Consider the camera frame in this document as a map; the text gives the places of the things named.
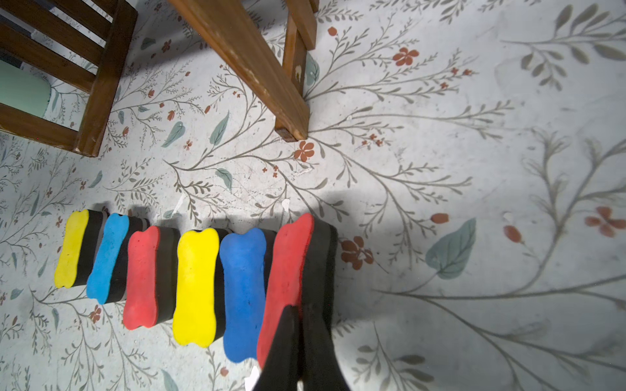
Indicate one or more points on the yellow eraser top shelf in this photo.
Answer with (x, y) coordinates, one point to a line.
(200, 316)
(83, 234)

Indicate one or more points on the blue eraser top shelf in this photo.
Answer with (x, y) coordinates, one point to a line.
(108, 279)
(247, 262)

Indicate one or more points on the green pencil cup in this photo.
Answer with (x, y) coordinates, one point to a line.
(24, 91)

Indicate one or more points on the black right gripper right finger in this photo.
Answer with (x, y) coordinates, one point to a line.
(321, 370)

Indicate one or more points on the red eraser top shelf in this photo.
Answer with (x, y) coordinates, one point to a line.
(151, 277)
(303, 252)

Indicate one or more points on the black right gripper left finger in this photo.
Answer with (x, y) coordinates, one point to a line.
(280, 372)

